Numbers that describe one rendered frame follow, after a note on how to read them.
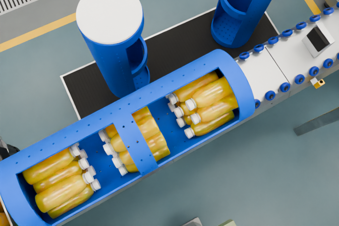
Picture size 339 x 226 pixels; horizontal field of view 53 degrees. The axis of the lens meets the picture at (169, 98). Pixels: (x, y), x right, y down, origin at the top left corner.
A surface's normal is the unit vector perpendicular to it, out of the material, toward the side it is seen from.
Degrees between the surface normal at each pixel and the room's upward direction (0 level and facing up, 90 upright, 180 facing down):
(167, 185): 0
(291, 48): 0
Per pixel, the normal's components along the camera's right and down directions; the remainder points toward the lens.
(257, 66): 0.02, -0.25
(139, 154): 0.30, 0.28
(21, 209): 0.21, 0.09
